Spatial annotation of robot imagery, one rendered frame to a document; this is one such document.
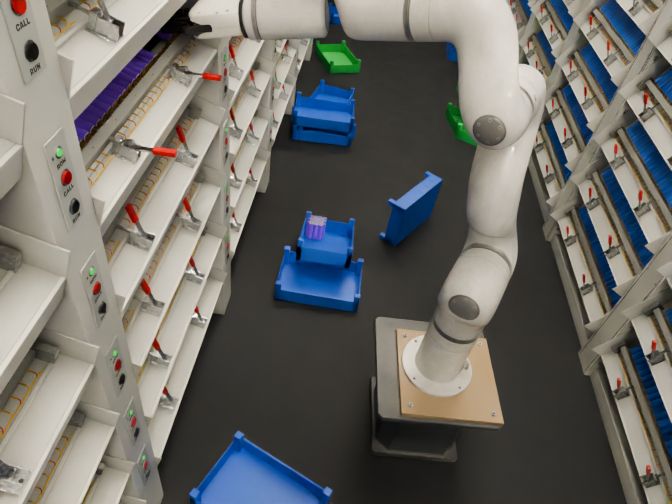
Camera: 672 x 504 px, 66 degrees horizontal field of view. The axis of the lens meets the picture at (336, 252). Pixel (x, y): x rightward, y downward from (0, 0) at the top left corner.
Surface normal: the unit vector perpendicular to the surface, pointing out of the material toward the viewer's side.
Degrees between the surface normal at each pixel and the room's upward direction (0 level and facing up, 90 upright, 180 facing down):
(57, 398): 18
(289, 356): 0
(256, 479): 0
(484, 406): 0
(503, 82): 42
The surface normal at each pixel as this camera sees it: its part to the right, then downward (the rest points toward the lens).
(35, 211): -0.11, 0.68
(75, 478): 0.43, -0.63
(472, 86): -0.77, -0.10
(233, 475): 0.13, -0.71
